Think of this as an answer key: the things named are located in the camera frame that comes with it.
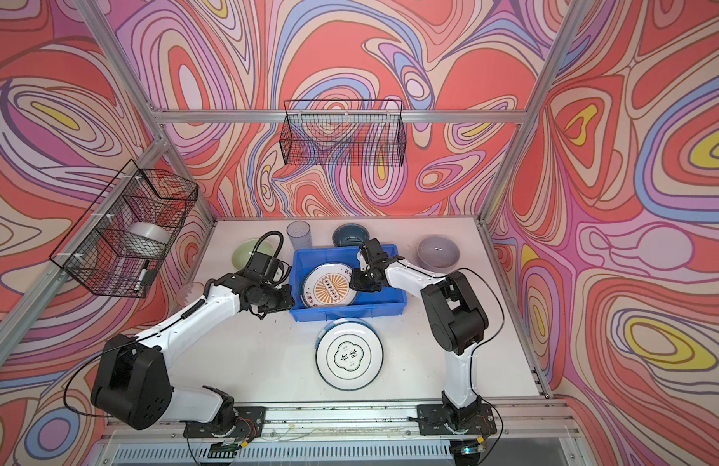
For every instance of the white plate green motif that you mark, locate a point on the white plate green motif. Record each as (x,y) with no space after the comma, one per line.
(349,354)

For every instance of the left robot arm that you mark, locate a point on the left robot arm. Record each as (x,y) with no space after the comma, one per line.
(132,382)

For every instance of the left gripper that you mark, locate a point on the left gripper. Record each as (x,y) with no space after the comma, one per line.
(286,303)

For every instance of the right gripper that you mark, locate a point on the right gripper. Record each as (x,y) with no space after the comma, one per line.
(356,284)

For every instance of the clear pink plastic cup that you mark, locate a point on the clear pink plastic cup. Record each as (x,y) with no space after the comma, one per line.
(188,294)

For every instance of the light green bowl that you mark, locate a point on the light green bowl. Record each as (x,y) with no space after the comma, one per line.
(243,253)

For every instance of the black wire basket back wall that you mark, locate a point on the black wire basket back wall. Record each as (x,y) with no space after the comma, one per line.
(343,132)

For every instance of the black wire basket left wall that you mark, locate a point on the black wire basket left wall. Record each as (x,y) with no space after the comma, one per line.
(93,255)

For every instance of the lilac grey bowl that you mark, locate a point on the lilac grey bowl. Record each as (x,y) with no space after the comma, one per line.
(438,253)

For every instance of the black marker pen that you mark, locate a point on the black marker pen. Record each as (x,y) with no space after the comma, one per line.
(140,280)

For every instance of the clear grey plastic cup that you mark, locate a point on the clear grey plastic cup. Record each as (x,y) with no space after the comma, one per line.
(300,235)

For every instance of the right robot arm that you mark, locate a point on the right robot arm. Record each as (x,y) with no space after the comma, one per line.
(458,323)

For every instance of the orange sunburst plate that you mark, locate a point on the orange sunburst plate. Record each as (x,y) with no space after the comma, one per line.
(328,285)

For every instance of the blue plastic bin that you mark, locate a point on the blue plastic bin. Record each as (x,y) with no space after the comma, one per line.
(388,302)

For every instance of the dark teal bowl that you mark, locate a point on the dark teal bowl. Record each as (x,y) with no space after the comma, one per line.
(350,235)

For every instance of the white tape roll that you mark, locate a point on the white tape roll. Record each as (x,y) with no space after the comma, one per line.
(146,240)

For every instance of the black wire basket wall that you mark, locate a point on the black wire basket wall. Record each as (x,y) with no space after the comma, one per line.
(93,255)
(343,132)

